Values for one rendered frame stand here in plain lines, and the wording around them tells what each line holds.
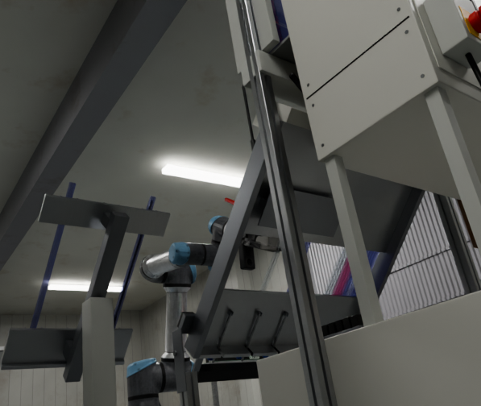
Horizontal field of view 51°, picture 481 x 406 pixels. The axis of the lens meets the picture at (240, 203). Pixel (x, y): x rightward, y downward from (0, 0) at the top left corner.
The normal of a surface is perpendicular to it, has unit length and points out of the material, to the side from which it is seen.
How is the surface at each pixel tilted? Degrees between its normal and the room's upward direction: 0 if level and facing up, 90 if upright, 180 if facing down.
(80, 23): 180
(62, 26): 180
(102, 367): 90
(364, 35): 90
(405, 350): 90
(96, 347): 90
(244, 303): 135
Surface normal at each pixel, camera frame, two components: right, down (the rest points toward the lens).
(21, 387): 0.56, -0.41
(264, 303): 0.51, 0.36
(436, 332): -0.80, -0.15
